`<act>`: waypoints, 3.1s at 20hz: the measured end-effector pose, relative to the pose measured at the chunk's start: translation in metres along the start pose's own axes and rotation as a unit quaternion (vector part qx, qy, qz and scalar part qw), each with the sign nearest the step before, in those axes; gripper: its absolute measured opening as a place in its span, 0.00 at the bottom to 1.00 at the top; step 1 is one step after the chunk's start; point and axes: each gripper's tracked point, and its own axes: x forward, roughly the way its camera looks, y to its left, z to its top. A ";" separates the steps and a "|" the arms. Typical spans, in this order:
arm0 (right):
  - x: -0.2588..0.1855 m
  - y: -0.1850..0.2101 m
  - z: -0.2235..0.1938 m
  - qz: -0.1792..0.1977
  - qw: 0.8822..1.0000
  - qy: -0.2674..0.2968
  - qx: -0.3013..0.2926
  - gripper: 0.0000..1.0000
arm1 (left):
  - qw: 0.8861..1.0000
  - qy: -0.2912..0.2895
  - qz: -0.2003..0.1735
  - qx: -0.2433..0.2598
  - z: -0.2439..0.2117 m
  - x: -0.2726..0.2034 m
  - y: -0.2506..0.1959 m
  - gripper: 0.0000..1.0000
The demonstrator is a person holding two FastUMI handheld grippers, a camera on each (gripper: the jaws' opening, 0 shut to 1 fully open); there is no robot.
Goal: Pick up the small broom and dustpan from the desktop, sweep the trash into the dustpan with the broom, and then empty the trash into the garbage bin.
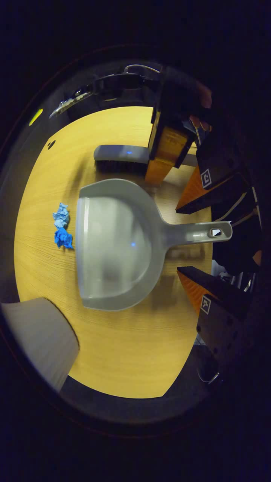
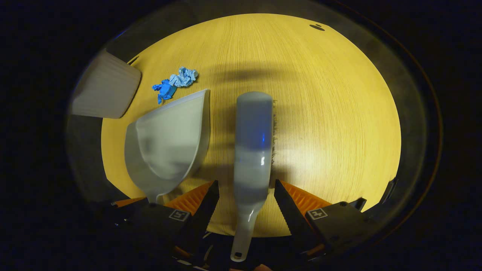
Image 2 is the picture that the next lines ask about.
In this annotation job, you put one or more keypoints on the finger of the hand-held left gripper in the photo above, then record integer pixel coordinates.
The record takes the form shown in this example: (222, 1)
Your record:
(130, 201)

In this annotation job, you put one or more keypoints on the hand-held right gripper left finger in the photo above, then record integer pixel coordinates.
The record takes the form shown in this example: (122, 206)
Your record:
(205, 210)

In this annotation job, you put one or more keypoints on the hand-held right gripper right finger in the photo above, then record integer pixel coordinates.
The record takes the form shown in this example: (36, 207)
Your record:
(290, 210)

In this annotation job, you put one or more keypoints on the white dustpan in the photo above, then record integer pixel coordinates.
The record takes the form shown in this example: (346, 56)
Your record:
(169, 139)

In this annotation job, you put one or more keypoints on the small white broom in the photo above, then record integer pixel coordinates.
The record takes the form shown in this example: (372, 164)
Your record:
(253, 143)

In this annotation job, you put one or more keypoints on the dark blue paper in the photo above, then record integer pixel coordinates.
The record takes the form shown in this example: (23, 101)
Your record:
(164, 90)

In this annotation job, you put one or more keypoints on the grey garbage bin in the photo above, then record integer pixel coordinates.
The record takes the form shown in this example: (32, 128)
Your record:
(105, 86)

